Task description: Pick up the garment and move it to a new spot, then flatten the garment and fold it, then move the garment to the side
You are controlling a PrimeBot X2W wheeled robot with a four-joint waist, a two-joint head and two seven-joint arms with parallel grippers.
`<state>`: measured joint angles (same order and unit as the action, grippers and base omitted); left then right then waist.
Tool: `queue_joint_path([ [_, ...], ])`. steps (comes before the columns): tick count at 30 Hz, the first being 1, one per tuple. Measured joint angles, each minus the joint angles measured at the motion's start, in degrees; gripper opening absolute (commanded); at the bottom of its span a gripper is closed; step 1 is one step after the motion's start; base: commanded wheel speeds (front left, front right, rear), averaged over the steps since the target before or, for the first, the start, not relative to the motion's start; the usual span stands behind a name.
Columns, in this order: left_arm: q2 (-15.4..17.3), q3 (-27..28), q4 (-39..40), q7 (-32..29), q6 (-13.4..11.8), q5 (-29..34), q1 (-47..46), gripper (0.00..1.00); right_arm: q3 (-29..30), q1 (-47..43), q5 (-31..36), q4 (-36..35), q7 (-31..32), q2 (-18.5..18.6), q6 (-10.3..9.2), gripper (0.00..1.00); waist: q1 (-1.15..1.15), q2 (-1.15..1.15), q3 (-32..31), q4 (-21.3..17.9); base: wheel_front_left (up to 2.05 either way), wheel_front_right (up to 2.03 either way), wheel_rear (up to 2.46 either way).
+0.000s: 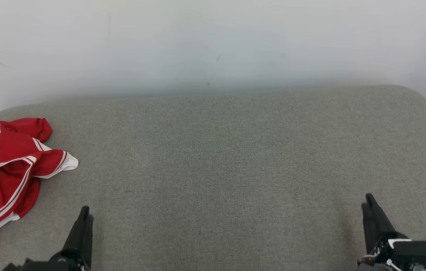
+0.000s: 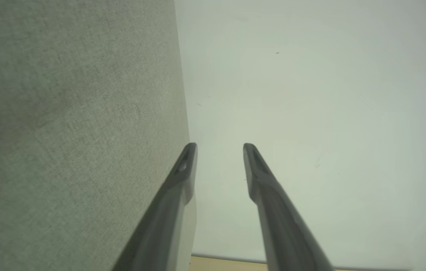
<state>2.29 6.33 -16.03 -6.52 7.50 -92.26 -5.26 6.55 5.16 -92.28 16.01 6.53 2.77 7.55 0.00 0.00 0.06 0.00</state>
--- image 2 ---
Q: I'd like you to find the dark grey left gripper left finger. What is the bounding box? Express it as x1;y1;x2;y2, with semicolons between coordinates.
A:
113;142;198;271

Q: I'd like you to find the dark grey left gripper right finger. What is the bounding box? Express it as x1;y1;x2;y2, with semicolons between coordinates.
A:
243;143;334;271

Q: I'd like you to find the grey wall baseboard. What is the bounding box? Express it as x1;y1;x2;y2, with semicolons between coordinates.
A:
191;253;413;271

